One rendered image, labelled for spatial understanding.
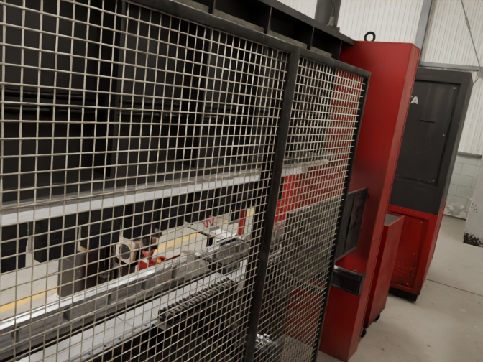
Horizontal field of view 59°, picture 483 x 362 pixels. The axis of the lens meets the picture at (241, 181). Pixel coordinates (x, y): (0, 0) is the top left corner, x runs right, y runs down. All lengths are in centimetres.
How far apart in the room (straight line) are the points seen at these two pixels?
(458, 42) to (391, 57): 634
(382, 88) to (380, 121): 22
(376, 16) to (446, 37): 141
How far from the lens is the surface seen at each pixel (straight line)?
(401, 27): 953
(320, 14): 292
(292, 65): 122
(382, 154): 303
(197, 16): 89
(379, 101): 304
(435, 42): 939
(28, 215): 159
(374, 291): 367
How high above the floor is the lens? 186
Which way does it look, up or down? 12 degrees down
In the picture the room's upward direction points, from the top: 8 degrees clockwise
